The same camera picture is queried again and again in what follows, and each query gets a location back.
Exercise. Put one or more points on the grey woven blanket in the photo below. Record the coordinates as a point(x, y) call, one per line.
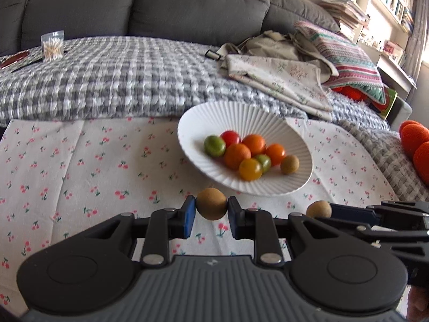
point(388, 161)

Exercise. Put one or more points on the clear toothpick box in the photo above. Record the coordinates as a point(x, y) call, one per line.
point(52, 48)

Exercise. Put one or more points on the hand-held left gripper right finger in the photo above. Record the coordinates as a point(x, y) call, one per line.
point(236, 219)

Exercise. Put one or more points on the yellow-green tomato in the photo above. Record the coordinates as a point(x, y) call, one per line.
point(250, 169)

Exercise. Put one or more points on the cherry print cloth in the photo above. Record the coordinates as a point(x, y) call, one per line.
point(83, 174)

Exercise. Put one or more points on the dark grey sofa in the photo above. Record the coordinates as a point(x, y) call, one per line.
point(184, 3)

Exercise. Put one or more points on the green tomato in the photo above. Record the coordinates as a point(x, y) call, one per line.
point(264, 161)

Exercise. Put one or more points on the brown longan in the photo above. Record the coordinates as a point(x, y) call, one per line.
point(211, 204)
point(318, 209)
point(290, 164)

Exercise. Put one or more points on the folded floral cloth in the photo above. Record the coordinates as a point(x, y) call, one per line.
point(285, 80)

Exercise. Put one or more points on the person's right hand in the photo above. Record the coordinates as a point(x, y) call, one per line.
point(417, 305)

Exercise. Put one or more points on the white shelf unit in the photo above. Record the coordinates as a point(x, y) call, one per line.
point(392, 63)

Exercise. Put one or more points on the red fuzzy cushion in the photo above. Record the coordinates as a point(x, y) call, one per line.
point(350, 93)

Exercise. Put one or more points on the green jujube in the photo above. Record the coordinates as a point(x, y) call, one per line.
point(214, 145)

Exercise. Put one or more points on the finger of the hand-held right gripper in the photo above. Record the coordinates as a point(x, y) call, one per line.
point(352, 210)
point(345, 228)

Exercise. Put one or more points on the large mandarin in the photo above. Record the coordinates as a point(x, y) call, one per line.
point(236, 156)

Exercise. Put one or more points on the red green printed bag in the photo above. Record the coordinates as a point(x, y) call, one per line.
point(385, 102)

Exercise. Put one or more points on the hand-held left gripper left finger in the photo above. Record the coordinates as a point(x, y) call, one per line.
point(188, 218)

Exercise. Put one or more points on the grey checked blanket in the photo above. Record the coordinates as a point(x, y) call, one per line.
point(117, 77)

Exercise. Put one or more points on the white ribbed bowl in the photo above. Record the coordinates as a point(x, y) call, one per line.
point(234, 117)

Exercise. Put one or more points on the striped patterned pillow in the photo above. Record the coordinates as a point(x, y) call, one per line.
point(348, 60)

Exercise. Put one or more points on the small mandarin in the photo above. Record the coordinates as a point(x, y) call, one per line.
point(254, 143)
point(276, 154)

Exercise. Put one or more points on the red tomato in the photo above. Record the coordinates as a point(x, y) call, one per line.
point(231, 137)

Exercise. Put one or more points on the stack of magazines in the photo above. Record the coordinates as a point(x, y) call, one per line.
point(342, 13)

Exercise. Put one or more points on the grey curtain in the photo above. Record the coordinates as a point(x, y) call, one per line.
point(419, 30)

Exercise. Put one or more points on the dark red packet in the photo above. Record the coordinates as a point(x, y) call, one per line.
point(15, 58)

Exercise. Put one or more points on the orange plush toy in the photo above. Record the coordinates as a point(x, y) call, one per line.
point(417, 147)

